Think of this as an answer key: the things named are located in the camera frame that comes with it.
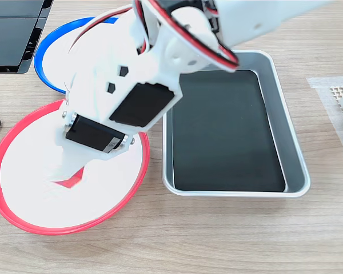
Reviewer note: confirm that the red cube block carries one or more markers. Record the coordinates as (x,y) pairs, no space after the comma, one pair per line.
(74,182)

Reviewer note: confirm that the red rimmed round dish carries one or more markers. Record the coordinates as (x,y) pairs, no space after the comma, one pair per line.
(31,194)

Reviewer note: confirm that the blue rimmed round dish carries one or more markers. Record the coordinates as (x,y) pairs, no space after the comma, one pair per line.
(54,57)

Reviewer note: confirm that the black tray liner mat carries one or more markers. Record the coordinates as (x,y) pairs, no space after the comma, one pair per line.
(223,128)

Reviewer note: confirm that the silver metal tray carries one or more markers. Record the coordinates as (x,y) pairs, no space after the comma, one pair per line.
(291,137)

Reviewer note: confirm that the black flat case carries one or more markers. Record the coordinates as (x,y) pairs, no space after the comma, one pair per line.
(8,37)

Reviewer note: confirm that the translucent plastic sheet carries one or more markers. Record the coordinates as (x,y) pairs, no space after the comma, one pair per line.
(328,114)

